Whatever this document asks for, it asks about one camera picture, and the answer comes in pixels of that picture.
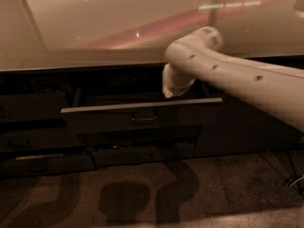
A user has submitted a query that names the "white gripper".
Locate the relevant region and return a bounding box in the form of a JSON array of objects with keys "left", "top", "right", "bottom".
[{"left": 161, "top": 64, "right": 195, "bottom": 99}]

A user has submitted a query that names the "dark drawer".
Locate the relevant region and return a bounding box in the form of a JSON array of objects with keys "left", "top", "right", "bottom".
[
  {"left": 0, "top": 153, "right": 95, "bottom": 179},
  {"left": 61, "top": 98, "right": 223, "bottom": 134},
  {"left": 0, "top": 127, "right": 84, "bottom": 153},
  {"left": 91, "top": 142, "right": 195, "bottom": 167},
  {"left": 0, "top": 92, "right": 68, "bottom": 124},
  {"left": 84, "top": 125, "right": 201, "bottom": 145}
]

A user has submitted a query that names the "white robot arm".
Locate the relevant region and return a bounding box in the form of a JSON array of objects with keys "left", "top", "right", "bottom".
[{"left": 162, "top": 27, "right": 304, "bottom": 132}]

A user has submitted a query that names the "cable on floor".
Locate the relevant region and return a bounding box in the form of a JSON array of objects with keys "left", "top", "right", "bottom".
[{"left": 286, "top": 149, "right": 304, "bottom": 195}]

